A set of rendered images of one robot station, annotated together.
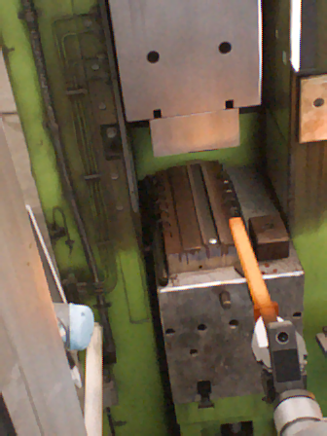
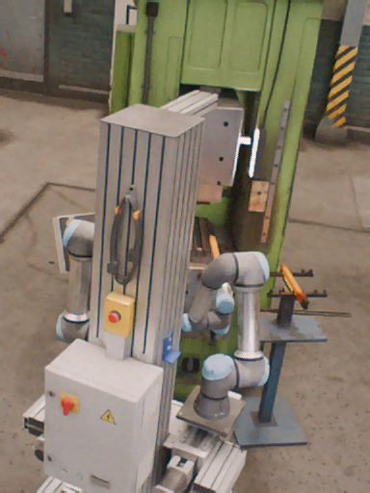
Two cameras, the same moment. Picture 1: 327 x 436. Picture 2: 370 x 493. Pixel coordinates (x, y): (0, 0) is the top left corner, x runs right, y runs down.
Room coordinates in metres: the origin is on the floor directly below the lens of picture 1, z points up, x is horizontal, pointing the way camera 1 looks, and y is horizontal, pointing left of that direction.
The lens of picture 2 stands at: (-2.01, 0.23, 2.65)
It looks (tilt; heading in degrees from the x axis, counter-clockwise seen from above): 26 degrees down; 355
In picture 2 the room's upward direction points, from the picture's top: 7 degrees clockwise
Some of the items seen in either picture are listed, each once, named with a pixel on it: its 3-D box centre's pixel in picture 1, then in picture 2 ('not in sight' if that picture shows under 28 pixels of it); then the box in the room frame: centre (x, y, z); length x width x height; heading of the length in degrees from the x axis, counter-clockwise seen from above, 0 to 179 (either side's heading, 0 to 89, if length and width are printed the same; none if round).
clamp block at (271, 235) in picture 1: (269, 236); (225, 254); (1.33, -0.27, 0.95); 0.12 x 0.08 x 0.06; 1
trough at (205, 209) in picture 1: (202, 199); (197, 232); (1.48, -0.11, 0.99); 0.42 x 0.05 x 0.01; 1
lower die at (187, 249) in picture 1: (195, 210); (192, 238); (1.48, -0.09, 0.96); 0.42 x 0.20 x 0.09; 1
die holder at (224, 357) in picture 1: (218, 276); (197, 278); (1.49, -0.14, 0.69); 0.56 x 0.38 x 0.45; 1
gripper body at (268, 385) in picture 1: (286, 384); not in sight; (0.71, -0.17, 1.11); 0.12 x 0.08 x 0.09; 1
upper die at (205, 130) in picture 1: (185, 94); (199, 177); (1.48, -0.09, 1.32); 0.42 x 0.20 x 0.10; 1
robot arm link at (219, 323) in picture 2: not in sight; (218, 320); (0.55, -0.16, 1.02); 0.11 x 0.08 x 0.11; 105
